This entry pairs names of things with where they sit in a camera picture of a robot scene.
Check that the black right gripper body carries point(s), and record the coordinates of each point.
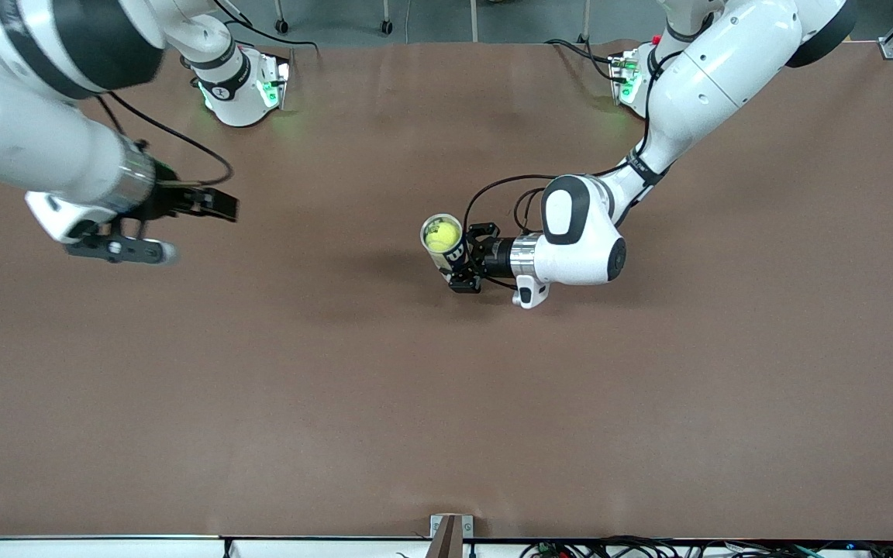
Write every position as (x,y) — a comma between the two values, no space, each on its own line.
(169,200)

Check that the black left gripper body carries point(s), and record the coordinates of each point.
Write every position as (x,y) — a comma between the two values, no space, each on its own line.
(495,256)

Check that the white tennis ball can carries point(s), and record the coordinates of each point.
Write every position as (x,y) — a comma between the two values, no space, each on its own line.
(458,256)

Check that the yellow-green tennis ball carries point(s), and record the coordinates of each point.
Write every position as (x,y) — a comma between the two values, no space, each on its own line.
(443,235)

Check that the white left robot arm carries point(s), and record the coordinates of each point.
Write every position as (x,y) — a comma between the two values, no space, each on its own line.
(725,70)

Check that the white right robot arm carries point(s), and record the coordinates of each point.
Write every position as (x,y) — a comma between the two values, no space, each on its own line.
(28,139)

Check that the brown paper table cover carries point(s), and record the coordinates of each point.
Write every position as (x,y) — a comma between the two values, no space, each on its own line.
(446,387)

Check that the black caster wheel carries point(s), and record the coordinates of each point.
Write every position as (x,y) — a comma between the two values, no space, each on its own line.
(282,26)
(386,27)

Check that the white stand leg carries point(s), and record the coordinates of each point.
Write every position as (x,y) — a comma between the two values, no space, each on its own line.
(586,23)
(474,23)

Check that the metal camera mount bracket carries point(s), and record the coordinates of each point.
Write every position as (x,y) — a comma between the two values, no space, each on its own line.
(450,535)

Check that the white table edge rail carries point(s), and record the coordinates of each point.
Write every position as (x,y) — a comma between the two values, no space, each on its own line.
(105,549)

